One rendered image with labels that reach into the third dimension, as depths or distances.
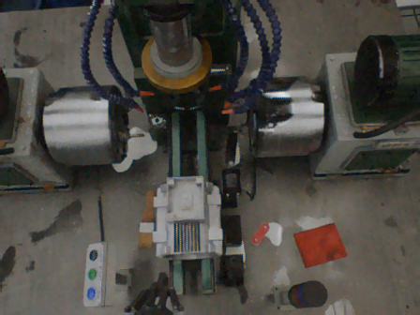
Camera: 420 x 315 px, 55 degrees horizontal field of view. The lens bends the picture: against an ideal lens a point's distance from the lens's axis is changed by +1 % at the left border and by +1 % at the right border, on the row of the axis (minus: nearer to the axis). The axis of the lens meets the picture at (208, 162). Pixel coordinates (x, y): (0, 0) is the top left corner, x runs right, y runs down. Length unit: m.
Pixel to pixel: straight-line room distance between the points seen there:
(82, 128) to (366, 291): 1.03
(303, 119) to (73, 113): 0.66
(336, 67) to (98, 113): 0.71
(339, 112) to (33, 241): 1.10
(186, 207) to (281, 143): 0.34
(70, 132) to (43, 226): 0.44
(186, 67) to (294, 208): 0.69
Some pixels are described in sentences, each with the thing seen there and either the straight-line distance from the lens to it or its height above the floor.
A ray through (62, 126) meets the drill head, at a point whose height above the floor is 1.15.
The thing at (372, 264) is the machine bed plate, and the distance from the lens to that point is 1.50.
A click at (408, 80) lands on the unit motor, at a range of 1.13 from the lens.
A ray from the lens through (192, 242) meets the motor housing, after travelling 1.13.
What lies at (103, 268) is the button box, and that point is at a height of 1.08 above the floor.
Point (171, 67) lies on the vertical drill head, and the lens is 1.02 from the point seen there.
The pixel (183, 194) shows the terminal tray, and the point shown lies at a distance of 1.11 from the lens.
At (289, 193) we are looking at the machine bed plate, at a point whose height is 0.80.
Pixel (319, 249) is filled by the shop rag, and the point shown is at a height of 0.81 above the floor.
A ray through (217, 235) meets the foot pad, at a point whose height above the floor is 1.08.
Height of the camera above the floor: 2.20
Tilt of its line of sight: 70 degrees down
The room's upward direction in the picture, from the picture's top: 4 degrees counter-clockwise
